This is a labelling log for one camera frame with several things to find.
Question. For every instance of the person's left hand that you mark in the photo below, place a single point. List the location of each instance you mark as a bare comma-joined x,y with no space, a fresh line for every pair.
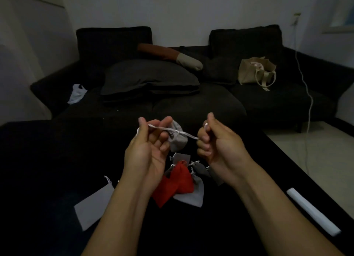
139,159

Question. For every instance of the person's right hand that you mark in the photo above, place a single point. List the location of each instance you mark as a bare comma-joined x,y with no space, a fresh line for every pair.
225,153

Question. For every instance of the person's left thumb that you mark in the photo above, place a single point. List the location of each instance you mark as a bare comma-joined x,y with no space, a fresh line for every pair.
143,130

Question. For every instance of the person's right thumb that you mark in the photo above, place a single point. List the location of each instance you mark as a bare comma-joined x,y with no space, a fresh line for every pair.
213,124

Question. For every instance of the person's left forearm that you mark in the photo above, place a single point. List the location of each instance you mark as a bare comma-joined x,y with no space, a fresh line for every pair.
121,217

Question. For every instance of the person's right forearm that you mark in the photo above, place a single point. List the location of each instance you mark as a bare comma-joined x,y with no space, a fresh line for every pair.
276,217

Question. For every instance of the black fabric sofa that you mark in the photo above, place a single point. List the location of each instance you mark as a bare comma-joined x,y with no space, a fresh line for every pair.
249,101

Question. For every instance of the small flat grey pouch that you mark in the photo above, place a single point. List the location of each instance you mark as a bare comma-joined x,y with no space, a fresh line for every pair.
181,158

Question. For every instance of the large dark grey pillow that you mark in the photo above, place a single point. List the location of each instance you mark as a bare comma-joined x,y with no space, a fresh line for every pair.
149,77

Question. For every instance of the red fabric pouch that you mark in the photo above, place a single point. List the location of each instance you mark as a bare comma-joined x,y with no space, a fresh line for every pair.
163,193
182,178

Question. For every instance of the beige tote bag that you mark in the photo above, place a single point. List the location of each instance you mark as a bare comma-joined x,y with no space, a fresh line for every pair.
253,72

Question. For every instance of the white plastic bag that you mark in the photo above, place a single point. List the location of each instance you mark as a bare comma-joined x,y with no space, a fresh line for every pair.
77,93

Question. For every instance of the brown and beige bolster pillow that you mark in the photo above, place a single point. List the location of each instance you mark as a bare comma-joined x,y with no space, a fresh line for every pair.
171,56

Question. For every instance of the black sofa back cushion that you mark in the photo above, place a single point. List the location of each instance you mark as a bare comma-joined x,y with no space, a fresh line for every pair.
113,43
246,43

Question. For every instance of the large flat grey pouch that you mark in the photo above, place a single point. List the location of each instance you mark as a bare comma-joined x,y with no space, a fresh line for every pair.
92,206

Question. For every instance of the white paper roll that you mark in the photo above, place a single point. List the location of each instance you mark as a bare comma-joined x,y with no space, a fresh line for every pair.
312,211

